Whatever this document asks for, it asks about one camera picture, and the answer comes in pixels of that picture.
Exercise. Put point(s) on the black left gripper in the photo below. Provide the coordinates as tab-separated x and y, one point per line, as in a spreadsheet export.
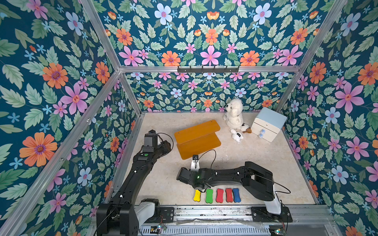
166	147

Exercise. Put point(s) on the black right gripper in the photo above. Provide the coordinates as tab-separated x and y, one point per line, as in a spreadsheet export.
183	174

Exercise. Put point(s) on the green eraser shelf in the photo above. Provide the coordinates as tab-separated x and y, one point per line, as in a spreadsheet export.
209	196

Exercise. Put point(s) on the yellow eraser shelf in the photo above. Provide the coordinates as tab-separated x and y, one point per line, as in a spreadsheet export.
197	196

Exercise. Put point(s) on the red eraser shelf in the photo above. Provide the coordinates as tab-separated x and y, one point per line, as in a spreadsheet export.
219	195

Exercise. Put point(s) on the orange wooden two-tier shelf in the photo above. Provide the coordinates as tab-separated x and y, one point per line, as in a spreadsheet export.
197	139

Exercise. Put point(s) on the blue eraser shelf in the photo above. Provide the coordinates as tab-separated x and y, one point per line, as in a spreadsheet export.
236	195

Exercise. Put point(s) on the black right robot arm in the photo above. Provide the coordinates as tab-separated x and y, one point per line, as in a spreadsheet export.
257	180

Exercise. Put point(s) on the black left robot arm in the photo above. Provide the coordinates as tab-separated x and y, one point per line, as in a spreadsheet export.
119	217

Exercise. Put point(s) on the small brown white plush toy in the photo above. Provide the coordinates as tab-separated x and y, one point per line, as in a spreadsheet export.
247	129

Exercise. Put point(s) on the large cream plush dog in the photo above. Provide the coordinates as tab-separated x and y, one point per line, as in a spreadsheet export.
233	116

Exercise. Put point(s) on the white three drawer cabinet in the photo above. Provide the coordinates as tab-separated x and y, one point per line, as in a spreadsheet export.
269	120

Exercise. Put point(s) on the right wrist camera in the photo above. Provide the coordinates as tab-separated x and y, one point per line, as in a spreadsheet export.
195	163

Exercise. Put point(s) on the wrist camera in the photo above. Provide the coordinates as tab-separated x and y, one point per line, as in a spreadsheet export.
151	139
195	163

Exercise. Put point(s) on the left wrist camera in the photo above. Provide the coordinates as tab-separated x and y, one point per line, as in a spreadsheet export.
151	139

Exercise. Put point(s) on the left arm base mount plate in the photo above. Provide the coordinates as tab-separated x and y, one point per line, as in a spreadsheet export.
162	215

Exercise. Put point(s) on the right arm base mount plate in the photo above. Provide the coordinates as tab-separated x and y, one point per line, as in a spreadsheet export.
260	214

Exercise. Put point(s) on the black wall hook rail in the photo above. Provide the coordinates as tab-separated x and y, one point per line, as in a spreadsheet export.
208	69

